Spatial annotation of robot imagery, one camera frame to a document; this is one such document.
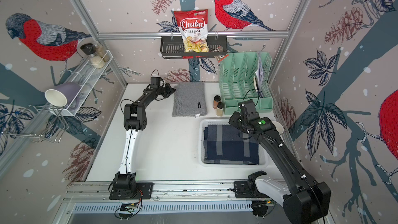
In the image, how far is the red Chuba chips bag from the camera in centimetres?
81

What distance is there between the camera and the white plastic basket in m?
0.77

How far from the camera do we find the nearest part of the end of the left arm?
3.12ft

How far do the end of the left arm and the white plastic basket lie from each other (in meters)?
0.35

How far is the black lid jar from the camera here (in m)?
0.80

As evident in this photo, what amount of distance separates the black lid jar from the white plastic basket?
67 cm

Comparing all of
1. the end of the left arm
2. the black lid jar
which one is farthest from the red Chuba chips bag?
the black lid jar
